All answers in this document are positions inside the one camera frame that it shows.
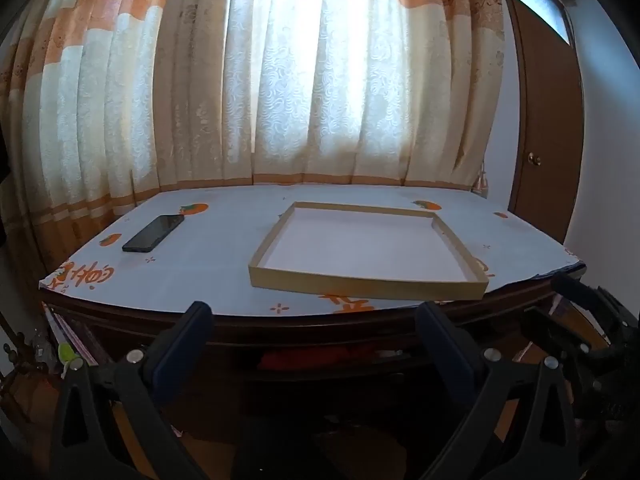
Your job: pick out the shallow cardboard box tray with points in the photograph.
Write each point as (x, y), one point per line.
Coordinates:
(366, 252)

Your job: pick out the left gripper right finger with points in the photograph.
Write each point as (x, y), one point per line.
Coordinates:
(444, 344)

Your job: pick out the orange cream patterned curtain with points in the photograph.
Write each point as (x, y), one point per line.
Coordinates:
(106, 103)

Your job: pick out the brass door knob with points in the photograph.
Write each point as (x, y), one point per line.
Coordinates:
(534, 159)

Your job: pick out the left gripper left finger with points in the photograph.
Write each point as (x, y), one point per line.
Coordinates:
(178, 347)

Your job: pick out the pink striped hanging cloth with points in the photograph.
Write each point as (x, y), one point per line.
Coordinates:
(68, 344)

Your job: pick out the white persimmon print table cover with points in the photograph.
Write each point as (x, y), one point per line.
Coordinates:
(196, 245)

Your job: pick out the black smartphone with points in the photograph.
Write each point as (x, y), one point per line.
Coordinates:
(153, 234)

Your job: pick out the brown wooden door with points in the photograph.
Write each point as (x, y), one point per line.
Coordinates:
(551, 124)

